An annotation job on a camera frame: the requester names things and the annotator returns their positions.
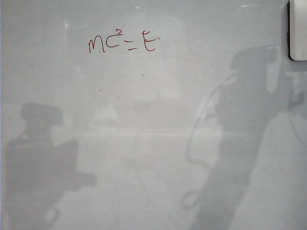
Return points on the white whiteboard eraser black felt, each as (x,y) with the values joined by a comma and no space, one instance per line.
(298,28)

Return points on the white glossy whiteboard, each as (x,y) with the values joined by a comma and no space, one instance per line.
(153,143)

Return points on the red marker formula writing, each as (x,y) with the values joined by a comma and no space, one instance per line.
(147,45)

